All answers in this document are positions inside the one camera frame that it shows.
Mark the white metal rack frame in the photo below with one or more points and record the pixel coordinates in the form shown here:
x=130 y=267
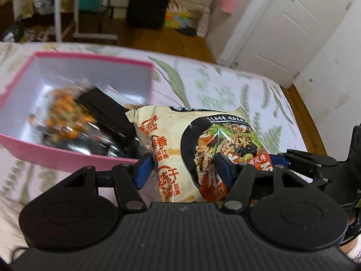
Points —
x=67 y=19

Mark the floral pink bedsheet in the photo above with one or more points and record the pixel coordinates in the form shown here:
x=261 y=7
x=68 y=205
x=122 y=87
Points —
x=225 y=90

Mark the white patterned bag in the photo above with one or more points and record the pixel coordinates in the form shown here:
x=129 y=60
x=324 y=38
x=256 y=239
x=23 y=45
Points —
x=203 y=22

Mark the black suitcase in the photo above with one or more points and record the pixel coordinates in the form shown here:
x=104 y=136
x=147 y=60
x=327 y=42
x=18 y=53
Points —
x=149 y=2

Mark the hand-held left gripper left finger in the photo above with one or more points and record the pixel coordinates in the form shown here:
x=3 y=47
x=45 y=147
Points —
x=143 y=169

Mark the colourful printed bag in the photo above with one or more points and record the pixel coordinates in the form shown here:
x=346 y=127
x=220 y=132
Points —
x=179 y=15

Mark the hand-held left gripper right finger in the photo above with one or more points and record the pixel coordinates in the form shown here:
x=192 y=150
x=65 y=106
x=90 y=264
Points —
x=225 y=169

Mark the pink cardboard box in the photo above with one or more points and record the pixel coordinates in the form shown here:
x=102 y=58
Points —
x=70 y=158

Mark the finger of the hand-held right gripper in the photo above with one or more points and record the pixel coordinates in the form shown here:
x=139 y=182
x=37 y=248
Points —
x=282 y=158
x=318 y=180

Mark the orange coated peanut snack bag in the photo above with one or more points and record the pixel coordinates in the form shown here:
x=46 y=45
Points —
x=65 y=110

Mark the crumpled silver bag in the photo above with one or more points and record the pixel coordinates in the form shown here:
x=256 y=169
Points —
x=42 y=2

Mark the dark round floor base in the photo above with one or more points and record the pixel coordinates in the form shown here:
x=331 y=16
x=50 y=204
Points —
x=186 y=31

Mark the long black snack packet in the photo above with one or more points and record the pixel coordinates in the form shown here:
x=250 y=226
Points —
x=107 y=115

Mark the wooden bed frame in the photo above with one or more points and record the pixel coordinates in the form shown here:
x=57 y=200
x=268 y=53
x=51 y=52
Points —
x=301 y=113

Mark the white door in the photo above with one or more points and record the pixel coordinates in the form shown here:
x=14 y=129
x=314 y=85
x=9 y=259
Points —
x=282 y=25

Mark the beige instant noodle packet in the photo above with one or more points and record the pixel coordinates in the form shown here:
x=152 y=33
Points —
x=174 y=135

